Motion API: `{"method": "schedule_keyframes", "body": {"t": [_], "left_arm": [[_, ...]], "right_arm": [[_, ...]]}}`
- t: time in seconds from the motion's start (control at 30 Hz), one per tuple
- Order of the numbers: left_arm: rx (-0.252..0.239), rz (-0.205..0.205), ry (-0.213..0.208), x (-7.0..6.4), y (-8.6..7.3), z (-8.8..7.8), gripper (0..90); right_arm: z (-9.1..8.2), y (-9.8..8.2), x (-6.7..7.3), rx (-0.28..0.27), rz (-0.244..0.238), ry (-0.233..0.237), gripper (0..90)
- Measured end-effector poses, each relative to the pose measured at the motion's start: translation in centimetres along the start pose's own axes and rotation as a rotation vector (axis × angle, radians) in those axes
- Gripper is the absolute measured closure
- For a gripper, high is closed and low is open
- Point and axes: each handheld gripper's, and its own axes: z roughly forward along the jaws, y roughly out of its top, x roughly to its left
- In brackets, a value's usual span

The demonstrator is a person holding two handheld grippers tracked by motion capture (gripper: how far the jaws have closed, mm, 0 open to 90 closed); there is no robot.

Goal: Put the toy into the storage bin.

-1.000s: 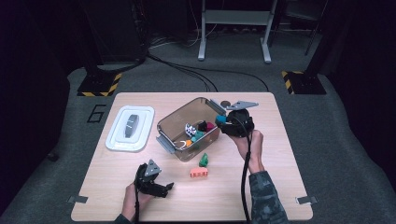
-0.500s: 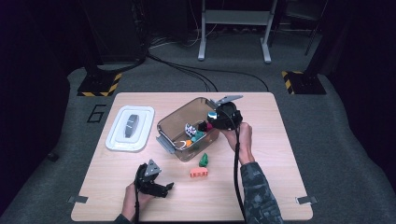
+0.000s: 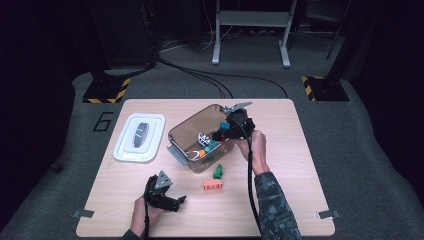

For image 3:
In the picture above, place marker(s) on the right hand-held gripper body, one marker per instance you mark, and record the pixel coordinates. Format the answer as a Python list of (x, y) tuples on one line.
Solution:
[(241, 125)]

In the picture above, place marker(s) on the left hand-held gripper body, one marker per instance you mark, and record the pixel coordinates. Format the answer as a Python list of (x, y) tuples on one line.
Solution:
[(156, 195)]

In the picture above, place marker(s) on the blue toy block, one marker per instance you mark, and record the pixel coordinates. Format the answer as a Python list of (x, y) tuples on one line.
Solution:
[(225, 125)]

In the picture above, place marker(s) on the small teal toy block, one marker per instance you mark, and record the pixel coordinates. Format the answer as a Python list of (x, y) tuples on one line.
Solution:
[(214, 144)]

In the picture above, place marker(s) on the white toy car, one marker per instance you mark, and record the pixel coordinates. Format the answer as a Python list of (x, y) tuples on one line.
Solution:
[(203, 139)]

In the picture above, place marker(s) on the large teal toy block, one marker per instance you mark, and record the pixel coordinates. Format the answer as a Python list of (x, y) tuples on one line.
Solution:
[(208, 149)]

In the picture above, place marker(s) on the orange toy block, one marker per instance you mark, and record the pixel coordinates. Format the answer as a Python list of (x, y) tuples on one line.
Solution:
[(201, 153)]

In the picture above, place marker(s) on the long pink toy block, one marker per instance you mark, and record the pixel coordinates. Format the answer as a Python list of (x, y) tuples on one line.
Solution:
[(213, 185)]

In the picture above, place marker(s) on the green toy block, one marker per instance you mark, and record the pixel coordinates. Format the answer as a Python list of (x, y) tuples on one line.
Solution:
[(218, 171)]

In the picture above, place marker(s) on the clear grey storage box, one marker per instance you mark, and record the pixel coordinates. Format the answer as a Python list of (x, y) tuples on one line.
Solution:
[(183, 133)]

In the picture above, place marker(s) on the person's left hand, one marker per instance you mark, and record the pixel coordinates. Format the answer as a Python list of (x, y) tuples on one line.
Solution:
[(140, 216)]

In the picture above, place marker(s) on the person's right hand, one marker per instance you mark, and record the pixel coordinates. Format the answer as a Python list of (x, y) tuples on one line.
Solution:
[(258, 153)]

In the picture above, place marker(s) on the grey tape strip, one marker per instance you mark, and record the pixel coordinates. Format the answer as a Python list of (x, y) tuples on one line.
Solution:
[(83, 213), (328, 214)]

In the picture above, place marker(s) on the black yellow striped stand base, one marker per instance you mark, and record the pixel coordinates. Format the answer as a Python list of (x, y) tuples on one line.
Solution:
[(328, 89), (105, 91)]

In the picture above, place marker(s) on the small black floor object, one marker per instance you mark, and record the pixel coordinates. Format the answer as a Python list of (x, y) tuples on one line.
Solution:
[(56, 167)]

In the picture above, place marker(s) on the dark cabinet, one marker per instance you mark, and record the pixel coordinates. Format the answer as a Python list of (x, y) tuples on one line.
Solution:
[(123, 33)]

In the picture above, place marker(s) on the white metal stand frame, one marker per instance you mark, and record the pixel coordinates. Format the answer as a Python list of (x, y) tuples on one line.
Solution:
[(253, 18)]

